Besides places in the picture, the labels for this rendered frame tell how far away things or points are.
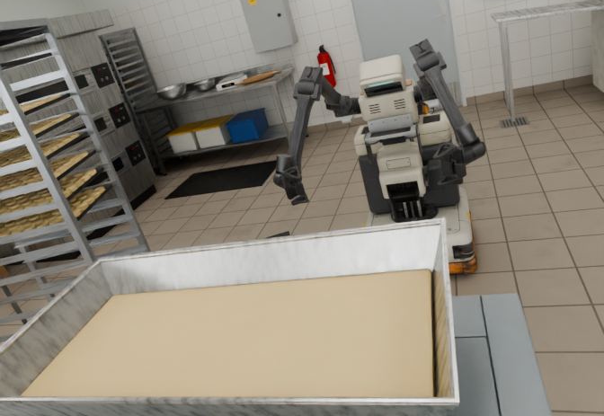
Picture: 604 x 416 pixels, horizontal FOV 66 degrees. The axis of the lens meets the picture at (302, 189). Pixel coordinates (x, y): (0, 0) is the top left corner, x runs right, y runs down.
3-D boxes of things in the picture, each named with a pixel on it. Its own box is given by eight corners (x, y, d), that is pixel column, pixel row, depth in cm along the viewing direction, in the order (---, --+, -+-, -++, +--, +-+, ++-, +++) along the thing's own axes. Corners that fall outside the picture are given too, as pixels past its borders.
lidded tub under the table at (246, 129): (231, 144, 570) (224, 124, 560) (244, 132, 610) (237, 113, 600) (259, 138, 558) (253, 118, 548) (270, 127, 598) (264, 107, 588)
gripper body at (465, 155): (463, 177, 157) (478, 169, 160) (458, 149, 153) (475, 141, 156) (448, 173, 163) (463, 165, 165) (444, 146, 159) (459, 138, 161)
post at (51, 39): (186, 330, 261) (47, 17, 198) (185, 333, 258) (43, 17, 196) (181, 331, 262) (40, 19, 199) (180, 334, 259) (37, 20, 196)
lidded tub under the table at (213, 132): (199, 149, 586) (191, 130, 576) (215, 137, 626) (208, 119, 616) (226, 145, 573) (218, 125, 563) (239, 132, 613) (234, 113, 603)
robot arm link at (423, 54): (428, 30, 178) (404, 42, 180) (443, 58, 174) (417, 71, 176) (437, 75, 219) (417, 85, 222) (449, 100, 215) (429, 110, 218)
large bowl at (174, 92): (154, 105, 577) (149, 94, 572) (170, 97, 611) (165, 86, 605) (181, 100, 564) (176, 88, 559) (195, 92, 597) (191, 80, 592)
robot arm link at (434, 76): (439, 54, 180) (413, 67, 183) (439, 48, 175) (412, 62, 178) (489, 153, 169) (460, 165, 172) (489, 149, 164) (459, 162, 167)
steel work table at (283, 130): (160, 177, 604) (130, 104, 568) (186, 156, 666) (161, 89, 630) (297, 154, 539) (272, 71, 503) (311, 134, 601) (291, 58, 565)
